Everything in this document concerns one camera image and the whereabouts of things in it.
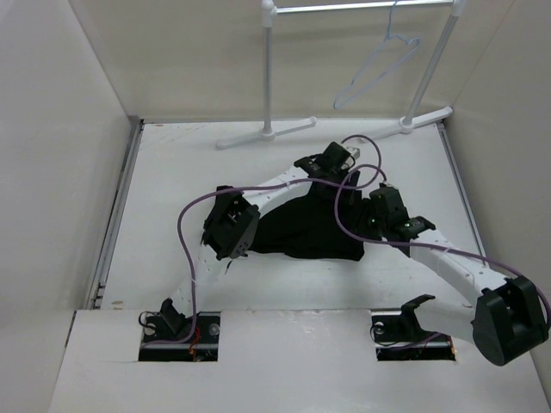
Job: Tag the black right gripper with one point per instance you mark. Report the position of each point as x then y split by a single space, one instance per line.
368 210

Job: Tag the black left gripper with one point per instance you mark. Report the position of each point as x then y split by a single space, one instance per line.
351 180

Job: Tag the black trousers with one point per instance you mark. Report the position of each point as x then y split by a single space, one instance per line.
292 218

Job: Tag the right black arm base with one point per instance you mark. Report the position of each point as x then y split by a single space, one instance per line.
398 336

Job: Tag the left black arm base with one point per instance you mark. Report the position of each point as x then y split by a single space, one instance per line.
159 344

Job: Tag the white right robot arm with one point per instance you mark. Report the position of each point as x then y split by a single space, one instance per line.
505 316

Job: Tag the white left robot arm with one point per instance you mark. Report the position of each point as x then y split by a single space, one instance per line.
180 311

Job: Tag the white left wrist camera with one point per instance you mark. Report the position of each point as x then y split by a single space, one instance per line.
354 155

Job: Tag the left aluminium table rail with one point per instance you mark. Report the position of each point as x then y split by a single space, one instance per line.
101 268

